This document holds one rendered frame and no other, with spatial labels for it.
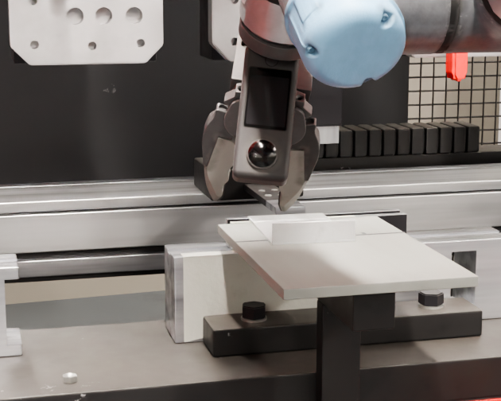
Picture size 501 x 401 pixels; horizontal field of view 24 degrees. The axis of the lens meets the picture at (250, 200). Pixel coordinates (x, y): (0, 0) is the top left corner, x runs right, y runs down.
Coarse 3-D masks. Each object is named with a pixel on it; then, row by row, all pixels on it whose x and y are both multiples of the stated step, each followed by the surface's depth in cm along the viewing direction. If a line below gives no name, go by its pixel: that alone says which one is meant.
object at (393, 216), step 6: (366, 210) 131; (372, 210) 131; (378, 210) 131; (384, 210) 131; (390, 210) 131; (396, 210) 131; (246, 216) 127; (360, 216) 128; (378, 216) 128; (384, 216) 128; (390, 216) 128; (396, 216) 129; (402, 216) 129; (228, 222) 126; (390, 222) 128; (396, 222) 129; (402, 222) 129; (402, 228) 129; (228, 246) 126
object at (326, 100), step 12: (312, 84) 124; (324, 84) 124; (312, 96) 124; (324, 96) 124; (336, 96) 125; (324, 108) 125; (336, 108) 125; (324, 120) 125; (336, 120) 125; (324, 132) 126; (336, 132) 126
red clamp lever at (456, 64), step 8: (448, 56) 121; (456, 56) 120; (464, 56) 120; (448, 64) 121; (456, 64) 120; (464, 64) 120; (448, 72) 121; (456, 72) 120; (464, 72) 120; (456, 80) 121
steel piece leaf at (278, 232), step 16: (256, 224) 122; (272, 224) 114; (288, 224) 114; (304, 224) 114; (320, 224) 115; (336, 224) 115; (352, 224) 115; (272, 240) 114; (288, 240) 114; (304, 240) 115; (320, 240) 115; (336, 240) 115; (352, 240) 116
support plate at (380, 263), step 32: (224, 224) 123; (384, 224) 123; (256, 256) 110; (288, 256) 110; (320, 256) 110; (352, 256) 110; (384, 256) 110; (416, 256) 110; (288, 288) 99; (320, 288) 99; (352, 288) 100; (384, 288) 101; (416, 288) 101; (448, 288) 102
